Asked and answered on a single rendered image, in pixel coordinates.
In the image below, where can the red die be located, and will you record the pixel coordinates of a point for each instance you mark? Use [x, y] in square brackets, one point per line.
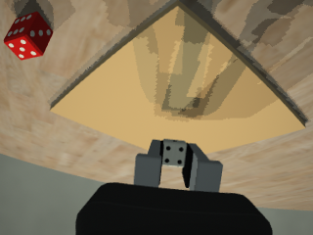
[28, 36]

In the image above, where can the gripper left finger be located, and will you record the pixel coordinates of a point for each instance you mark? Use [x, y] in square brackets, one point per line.
[148, 166]

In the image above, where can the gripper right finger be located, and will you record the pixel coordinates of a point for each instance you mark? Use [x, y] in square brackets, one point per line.
[199, 172]

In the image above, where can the white die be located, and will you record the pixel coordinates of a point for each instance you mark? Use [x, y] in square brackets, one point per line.
[174, 152]

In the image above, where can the tan flat mat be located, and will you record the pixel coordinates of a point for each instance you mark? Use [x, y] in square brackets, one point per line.
[177, 78]

